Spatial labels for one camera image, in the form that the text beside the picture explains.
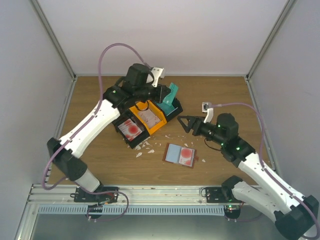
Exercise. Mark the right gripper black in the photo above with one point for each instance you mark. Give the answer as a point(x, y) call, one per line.
point(192, 120)

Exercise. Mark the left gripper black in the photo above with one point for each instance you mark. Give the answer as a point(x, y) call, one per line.
point(162, 89)

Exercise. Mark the black bin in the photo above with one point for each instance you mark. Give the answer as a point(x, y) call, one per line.
point(171, 116)
point(129, 115)

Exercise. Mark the brown leather card holder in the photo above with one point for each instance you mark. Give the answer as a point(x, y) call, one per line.
point(171, 153)

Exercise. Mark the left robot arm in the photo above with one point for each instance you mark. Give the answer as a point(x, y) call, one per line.
point(65, 153)

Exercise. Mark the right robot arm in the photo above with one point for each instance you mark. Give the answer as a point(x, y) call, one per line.
point(292, 213)

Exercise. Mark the green cards stack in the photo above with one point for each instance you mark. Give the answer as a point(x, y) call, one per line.
point(167, 107)

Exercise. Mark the white pink cards stack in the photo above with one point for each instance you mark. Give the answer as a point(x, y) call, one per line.
point(149, 118)

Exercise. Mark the red white cards stack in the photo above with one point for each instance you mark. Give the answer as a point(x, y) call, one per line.
point(130, 129)

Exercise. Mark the orange bin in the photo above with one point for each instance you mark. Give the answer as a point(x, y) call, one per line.
point(142, 106)

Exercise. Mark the white paper scrap pile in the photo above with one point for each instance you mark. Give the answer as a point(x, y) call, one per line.
point(142, 145)

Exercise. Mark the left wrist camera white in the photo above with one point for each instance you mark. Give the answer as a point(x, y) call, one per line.
point(156, 73)

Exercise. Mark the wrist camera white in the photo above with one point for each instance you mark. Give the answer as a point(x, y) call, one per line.
point(207, 107)
point(156, 73)

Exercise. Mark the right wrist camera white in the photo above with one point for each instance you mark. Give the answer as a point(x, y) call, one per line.
point(207, 107)

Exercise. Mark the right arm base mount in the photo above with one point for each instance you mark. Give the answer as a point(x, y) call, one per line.
point(215, 195)

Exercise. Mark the grey slotted cable duct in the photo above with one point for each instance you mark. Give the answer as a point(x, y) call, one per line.
point(181, 210)

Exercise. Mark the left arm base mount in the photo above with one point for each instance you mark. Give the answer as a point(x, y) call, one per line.
point(105, 195)

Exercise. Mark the aluminium rail frame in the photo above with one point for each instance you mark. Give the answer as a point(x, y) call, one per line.
point(35, 226)

